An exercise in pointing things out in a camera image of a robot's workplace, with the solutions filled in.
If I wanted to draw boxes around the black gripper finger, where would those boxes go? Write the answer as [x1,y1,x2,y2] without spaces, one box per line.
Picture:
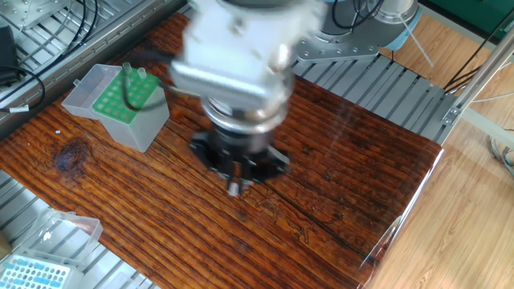
[240,144,291,189]
[188,132,241,197]

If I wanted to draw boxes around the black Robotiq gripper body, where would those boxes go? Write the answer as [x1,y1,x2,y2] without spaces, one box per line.
[210,128,274,162]

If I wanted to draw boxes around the green-topped pipette tip box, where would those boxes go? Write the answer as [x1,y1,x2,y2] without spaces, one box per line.
[92,67,171,153]

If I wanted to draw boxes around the blue small pipette tip rack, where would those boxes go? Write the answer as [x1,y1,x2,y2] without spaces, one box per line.
[0,253,84,289]

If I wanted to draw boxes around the silver force torque sensor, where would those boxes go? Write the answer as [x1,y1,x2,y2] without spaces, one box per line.
[199,74,295,136]

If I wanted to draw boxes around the brown wood grain board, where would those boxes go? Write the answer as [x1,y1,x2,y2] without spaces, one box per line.
[0,11,443,289]

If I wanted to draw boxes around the clear hinged box lid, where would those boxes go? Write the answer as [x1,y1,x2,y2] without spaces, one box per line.
[61,63,123,120]

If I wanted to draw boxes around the clear plastic rack lid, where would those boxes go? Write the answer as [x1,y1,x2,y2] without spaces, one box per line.
[23,207,104,268]

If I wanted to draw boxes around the white zip tie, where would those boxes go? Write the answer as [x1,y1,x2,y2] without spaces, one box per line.
[397,11,434,68]

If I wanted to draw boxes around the black power adapter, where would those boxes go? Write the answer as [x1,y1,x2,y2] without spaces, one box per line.
[0,26,20,86]

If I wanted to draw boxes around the aluminium plate with holes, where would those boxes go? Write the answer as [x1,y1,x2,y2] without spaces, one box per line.
[0,0,72,31]

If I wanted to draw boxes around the black cable with metal plug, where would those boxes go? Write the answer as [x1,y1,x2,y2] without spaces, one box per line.
[158,82,202,100]

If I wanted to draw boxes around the black cable with ferrite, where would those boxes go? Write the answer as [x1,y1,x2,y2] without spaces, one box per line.
[120,47,190,113]

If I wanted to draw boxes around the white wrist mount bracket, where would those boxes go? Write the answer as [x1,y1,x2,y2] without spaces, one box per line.
[168,0,324,116]

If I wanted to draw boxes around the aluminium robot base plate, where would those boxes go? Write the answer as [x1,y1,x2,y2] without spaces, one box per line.
[295,30,381,63]

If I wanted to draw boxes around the aluminium table rail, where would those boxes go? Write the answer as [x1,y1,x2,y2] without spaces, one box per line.
[0,0,190,140]

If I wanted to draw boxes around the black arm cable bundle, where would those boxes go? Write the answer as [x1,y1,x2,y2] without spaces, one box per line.
[332,0,386,30]

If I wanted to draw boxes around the pair of black cables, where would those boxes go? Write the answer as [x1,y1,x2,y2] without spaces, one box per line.
[18,0,100,67]

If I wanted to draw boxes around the black cable with white label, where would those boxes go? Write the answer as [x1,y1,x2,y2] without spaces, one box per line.
[0,66,46,114]

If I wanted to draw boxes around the black cables along post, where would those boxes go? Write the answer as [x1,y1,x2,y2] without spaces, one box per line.
[443,7,514,93]

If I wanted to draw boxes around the pale frame crossbar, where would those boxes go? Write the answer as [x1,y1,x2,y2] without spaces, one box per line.
[461,108,514,149]

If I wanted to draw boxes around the aluminium frame post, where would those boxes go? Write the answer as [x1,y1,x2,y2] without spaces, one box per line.
[440,26,514,128]

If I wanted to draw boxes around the coloured wire bundle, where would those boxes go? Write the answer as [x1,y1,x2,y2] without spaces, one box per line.
[487,134,514,180]

